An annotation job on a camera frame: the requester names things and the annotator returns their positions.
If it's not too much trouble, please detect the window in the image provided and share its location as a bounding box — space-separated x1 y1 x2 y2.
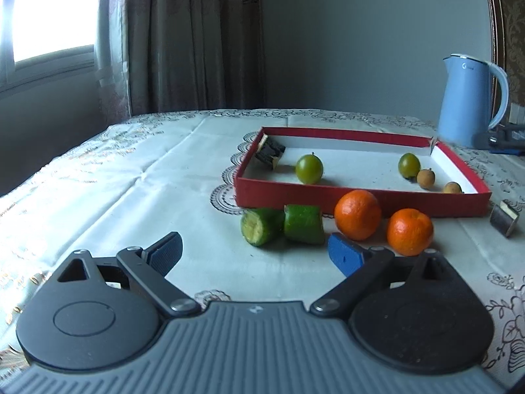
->
0 0 103 95

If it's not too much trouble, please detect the sheer lace curtain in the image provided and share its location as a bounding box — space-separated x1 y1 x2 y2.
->
98 0 133 124

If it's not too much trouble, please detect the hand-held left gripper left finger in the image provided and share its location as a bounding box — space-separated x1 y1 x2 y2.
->
57 232 201 318

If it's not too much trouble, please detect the green cucumber piece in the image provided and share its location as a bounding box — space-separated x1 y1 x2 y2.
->
284 204 325 245
241 208 285 247

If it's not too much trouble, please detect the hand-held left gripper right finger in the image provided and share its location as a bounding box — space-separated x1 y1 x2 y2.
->
309 232 462 318

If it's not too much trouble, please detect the orange mandarin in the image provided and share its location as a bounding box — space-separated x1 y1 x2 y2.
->
334 189 382 241
387 208 434 256

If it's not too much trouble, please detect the brown patterned curtain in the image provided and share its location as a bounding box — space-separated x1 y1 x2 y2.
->
123 0 265 113

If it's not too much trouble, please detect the green tomato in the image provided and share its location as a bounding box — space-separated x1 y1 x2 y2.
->
398 153 421 179
295 153 324 185

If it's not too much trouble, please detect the brown wooden frame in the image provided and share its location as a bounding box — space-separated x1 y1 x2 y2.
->
482 0 525 124

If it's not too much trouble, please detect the red cardboard box tray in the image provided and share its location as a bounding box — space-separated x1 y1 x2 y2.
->
234 126 492 219

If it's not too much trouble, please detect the blue electric kettle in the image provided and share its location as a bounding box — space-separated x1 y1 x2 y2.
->
437 53 510 148

